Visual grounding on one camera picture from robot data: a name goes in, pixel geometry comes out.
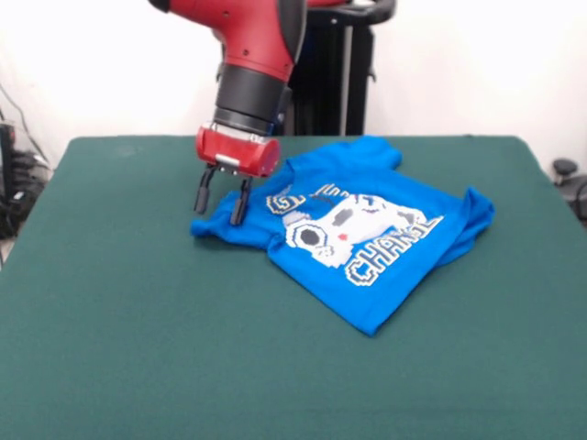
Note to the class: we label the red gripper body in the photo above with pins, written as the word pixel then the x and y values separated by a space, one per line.
pixel 236 153

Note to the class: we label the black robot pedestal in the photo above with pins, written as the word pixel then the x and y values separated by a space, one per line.
pixel 335 82

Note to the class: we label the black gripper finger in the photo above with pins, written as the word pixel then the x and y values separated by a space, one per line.
pixel 202 192
pixel 240 204

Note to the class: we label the dark green table cloth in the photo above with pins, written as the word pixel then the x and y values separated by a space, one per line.
pixel 91 321

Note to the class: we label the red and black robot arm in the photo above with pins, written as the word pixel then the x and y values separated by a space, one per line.
pixel 252 55

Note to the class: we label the blue t-shirt with white print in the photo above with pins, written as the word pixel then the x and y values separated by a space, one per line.
pixel 367 275

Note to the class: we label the black electronics box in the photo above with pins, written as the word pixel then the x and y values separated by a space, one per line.
pixel 6 156

